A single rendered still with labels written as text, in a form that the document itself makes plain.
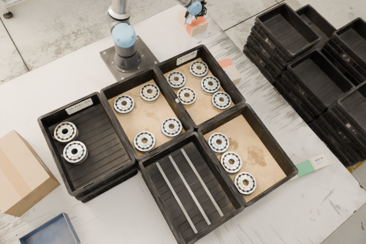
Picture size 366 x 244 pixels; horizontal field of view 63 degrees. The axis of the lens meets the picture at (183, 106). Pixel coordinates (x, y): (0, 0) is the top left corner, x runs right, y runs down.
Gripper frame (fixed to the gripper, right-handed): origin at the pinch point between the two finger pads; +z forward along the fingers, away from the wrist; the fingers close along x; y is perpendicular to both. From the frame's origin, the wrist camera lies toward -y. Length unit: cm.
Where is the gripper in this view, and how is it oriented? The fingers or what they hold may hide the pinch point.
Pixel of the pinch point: (193, 19)
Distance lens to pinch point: 197.2
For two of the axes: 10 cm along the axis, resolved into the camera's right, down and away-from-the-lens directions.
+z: -0.8, 4.3, 9.0
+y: 5.6, 7.6, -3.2
